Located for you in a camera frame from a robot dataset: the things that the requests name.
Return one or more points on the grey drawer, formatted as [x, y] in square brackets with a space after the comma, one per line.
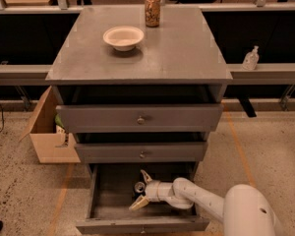
[141, 152]
[112, 191]
[117, 118]

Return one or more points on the gold patterned drink can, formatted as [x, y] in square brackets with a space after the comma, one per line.
[152, 13]

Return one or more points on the grey middle drawer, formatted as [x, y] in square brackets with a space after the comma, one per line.
[141, 152]

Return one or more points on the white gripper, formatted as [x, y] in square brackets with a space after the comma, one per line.
[153, 191]

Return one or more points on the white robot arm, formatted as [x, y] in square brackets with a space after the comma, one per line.
[244, 211]

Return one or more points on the grey drawer cabinet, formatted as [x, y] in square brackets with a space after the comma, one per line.
[177, 62]

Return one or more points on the grey bottom drawer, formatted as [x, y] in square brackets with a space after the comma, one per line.
[112, 191]

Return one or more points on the grey top drawer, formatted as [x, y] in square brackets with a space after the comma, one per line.
[117, 118]

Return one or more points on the blue pepsi can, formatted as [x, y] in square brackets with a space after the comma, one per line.
[139, 187]

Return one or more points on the cardboard box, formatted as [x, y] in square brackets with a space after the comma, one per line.
[49, 145]

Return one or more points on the white paper bowl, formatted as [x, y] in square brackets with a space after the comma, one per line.
[123, 38]

